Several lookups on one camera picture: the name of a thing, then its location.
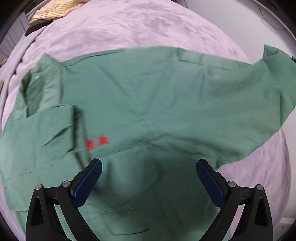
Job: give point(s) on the lavender plush bed blanket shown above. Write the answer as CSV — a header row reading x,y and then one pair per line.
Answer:
x,y
99,26

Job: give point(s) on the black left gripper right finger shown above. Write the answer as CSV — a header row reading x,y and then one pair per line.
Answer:
x,y
255,222

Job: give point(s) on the green work jacket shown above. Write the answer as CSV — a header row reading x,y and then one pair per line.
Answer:
x,y
149,114

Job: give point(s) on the yellow striped cloth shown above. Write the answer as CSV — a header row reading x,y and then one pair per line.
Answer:
x,y
55,9

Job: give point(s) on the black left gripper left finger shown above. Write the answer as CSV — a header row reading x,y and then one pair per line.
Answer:
x,y
43,222

